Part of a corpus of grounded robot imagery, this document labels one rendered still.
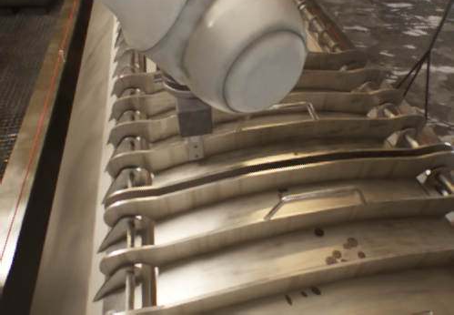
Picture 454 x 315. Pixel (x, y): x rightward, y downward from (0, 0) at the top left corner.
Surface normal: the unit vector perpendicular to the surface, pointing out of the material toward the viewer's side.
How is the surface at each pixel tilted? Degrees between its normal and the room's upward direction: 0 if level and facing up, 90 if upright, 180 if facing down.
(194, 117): 90
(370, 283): 3
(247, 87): 95
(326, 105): 90
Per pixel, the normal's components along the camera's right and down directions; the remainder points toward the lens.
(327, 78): 0.18, 0.69
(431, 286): 0.16, -0.72
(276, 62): 0.48, 0.69
